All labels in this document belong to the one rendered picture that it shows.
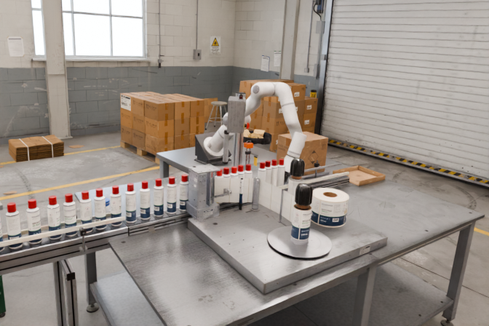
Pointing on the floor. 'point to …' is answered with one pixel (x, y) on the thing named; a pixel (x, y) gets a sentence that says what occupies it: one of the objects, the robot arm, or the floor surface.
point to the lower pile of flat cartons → (36, 148)
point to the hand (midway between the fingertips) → (284, 178)
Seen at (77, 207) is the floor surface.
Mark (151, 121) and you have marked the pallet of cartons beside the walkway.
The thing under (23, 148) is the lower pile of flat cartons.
